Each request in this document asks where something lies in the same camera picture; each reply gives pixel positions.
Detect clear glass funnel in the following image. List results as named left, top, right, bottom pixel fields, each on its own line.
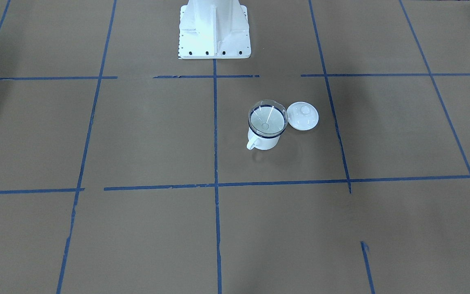
left=248, top=99, right=288, bottom=139

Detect white round mug lid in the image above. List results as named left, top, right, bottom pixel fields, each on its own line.
left=286, top=102, right=319, bottom=131

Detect white enamel mug blue rim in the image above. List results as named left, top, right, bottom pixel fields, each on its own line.
left=246, top=103, right=288, bottom=150

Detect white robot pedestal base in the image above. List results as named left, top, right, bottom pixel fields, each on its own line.
left=178, top=0, right=252, bottom=60

